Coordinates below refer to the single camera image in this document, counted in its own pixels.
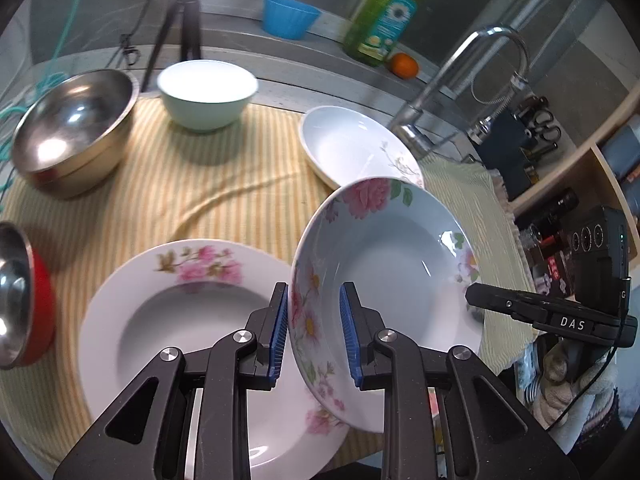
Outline chrome kitchen faucet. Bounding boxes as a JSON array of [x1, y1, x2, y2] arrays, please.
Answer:
[[390, 25, 531, 161]]

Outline person's right forearm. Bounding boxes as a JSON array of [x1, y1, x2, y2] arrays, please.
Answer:
[[592, 360, 640, 443]]

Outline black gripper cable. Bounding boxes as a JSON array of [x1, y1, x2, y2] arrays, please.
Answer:
[[547, 322, 626, 432]]

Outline orange fruit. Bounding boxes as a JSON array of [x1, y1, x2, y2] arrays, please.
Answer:
[[390, 53, 419, 79]]

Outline deep plate with pink flowers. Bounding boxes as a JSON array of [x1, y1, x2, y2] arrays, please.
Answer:
[[289, 176, 483, 433]]

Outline blue fluted cup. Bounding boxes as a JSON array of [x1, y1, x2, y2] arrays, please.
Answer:
[[263, 0, 322, 41]]

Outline black tripod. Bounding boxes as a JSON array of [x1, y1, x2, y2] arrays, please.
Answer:
[[142, 0, 203, 93]]

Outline green dish soap bottle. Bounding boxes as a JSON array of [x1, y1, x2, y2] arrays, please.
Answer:
[[342, 0, 437, 67]]

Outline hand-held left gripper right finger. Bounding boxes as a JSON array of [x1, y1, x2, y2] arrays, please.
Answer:
[[339, 281, 582, 480]]

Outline yellow striped cloth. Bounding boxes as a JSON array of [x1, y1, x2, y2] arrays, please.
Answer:
[[0, 95, 538, 471]]

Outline stainless steel bowl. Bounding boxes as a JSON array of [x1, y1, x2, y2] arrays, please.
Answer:
[[11, 69, 140, 200]]

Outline person's right hand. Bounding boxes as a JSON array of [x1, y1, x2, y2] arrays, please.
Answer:
[[534, 345, 617, 431]]

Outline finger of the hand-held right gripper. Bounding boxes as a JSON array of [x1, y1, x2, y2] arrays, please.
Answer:
[[465, 282, 551, 323]]

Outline dark blue knife block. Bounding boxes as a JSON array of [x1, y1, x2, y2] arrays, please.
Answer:
[[475, 110, 533, 198]]

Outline teal cable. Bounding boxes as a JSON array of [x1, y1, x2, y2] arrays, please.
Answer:
[[0, 0, 88, 196]]

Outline wide-rimmed pink floral plate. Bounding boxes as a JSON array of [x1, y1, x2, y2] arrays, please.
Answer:
[[77, 239, 351, 480]]

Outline white plate with faint flowers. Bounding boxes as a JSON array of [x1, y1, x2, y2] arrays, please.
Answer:
[[299, 105, 426, 192]]

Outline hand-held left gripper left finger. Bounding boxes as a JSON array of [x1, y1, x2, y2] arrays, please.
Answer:
[[52, 282, 291, 480]]

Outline wooden shelf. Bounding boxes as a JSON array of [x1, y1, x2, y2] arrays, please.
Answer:
[[510, 115, 640, 281]]

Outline red bowl with steel lining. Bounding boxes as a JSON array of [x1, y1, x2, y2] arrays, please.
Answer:
[[0, 221, 57, 371]]

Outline black scissors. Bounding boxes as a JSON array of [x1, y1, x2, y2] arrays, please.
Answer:
[[520, 99, 562, 157]]

